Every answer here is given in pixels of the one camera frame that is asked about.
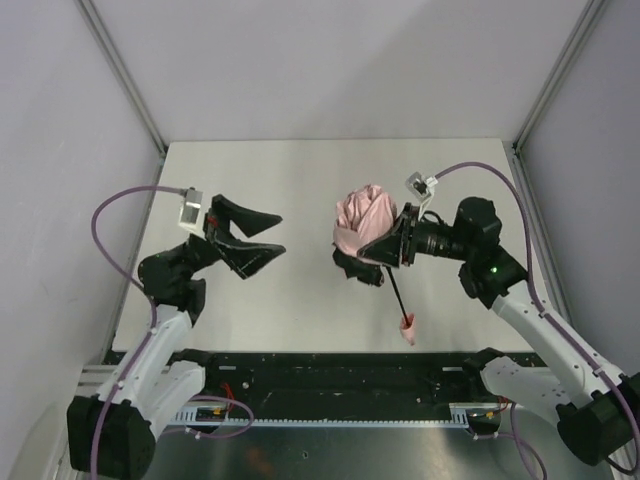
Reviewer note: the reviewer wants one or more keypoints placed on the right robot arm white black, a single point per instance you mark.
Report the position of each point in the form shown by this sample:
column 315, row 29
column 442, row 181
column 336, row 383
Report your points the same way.
column 591, row 402

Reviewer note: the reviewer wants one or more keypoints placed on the aluminium corner post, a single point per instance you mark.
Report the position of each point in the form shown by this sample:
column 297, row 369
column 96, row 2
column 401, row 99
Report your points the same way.
column 100, row 32
column 569, row 54

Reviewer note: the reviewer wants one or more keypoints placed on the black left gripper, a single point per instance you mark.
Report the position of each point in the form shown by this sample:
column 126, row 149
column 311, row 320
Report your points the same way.
column 220, row 240

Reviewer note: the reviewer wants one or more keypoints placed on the right aluminium corner post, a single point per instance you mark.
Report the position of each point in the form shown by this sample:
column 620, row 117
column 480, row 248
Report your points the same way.
column 569, row 54

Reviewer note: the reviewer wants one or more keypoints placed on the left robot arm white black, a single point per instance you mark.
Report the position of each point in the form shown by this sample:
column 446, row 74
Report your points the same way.
column 114, row 432

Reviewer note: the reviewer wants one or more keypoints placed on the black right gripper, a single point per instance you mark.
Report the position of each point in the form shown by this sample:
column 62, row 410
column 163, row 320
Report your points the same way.
column 406, row 236

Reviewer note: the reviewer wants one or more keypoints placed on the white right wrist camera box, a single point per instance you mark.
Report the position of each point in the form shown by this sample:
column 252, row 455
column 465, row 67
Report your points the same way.
column 423, row 188

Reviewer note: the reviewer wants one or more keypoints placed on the pink and black folding umbrella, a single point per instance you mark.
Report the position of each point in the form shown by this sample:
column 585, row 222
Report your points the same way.
column 363, row 216

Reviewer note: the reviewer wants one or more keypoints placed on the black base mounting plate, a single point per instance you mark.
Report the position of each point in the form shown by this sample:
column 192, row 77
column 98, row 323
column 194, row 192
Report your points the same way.
column 341, row 390

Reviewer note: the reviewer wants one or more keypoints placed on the left aluminium corner post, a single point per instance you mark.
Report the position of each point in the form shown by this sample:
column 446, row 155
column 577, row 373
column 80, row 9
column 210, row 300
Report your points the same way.
column 100, row 32

